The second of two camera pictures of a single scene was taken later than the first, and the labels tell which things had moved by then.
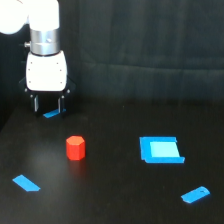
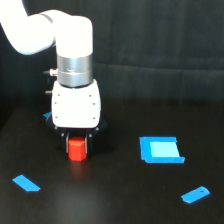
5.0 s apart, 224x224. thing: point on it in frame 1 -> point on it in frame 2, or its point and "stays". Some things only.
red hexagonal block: x=75 y=148 stays
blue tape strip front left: x=25 y=183 stays
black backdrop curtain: x=127 y=50 stays
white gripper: x=46 y=78 -> x=76 y=107
